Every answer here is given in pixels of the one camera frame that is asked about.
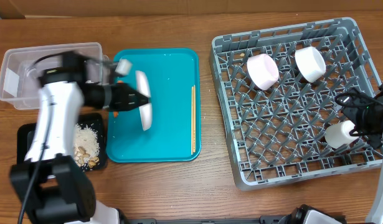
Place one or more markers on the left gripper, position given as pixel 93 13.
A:
pixel 122 92

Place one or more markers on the peanuts and rice scraps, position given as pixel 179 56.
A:
pixel 86 147

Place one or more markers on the pink bowl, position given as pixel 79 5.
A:
pixel 263 71

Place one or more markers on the white bowl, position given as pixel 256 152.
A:
pixel 310 63

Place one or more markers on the white cup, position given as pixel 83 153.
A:
pixel 337 135

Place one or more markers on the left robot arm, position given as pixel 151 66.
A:
pixel 50 185

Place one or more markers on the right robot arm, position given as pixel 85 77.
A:
pixel 366 113

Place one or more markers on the grey dishwasher rack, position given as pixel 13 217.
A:
pixel 276 136

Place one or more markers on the orange carrot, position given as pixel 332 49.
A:
pixel 115 113

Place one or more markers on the teal serving tray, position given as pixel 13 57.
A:
pixel 171 73

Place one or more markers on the wooden chopstick left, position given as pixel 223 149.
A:
pixel 192 119

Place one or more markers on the wooden chopstick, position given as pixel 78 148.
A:
pixel 192 119
pixel 195 120

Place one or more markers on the wooden chopstick right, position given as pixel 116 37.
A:
pixel 195 120

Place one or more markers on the black tray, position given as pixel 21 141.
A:
pixel 25 135

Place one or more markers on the clear plastic bin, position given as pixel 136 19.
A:
pixel 18 76

